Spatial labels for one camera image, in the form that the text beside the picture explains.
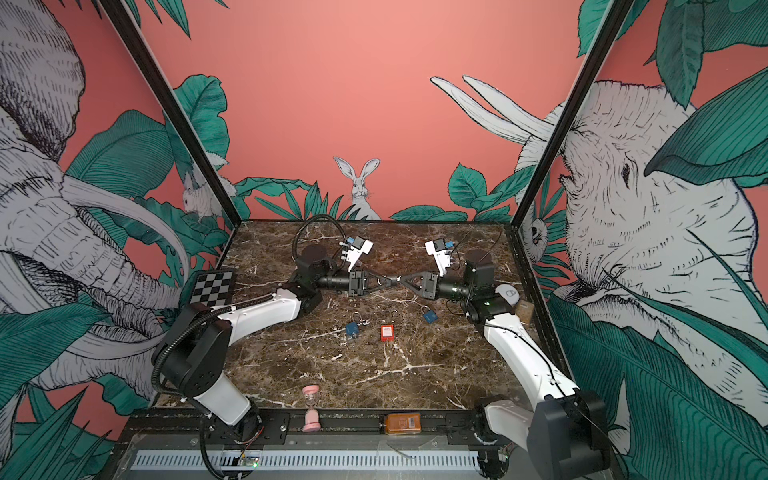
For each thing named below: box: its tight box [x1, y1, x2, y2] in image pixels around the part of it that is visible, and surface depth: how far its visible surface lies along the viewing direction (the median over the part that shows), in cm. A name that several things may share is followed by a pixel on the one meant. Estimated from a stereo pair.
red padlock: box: [380, 324, 395, 342], surface depth 92 cm
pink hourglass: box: [301, 384, 321, 433], surface depth 77 cm
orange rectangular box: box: [386, 413, 421, 435], surface depth 73 cm
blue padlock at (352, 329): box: [345, 322, 359, 338], surface depth 92 cm
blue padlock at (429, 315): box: [422, 305, 438, 324], surface depth 97 cm
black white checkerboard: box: [189, 270, 234, 308], surface depth 99 cm
